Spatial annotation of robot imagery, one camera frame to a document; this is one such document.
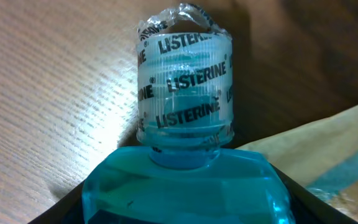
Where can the blue Listerine mouthwash bottle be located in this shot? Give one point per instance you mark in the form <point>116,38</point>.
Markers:
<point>181,171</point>

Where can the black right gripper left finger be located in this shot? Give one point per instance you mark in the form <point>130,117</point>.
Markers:
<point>68,210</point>

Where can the yellow white snack bag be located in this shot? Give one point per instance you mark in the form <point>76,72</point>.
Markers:
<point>321,156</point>

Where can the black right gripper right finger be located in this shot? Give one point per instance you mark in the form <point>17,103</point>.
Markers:
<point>309,209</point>

